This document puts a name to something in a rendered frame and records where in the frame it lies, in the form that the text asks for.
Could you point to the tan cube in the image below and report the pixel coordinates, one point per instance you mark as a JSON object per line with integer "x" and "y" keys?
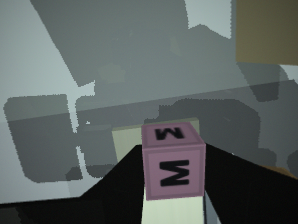
{"x": 282, "y": 170}

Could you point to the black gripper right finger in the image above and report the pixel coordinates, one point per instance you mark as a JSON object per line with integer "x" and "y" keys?
{"x": 242, "y": 192}

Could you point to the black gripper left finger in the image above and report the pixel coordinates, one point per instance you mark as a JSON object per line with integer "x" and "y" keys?
{"x": 116, "y": 199}

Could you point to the pink block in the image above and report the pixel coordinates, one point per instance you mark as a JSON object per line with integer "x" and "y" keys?
{"x": 173, "y": 161}

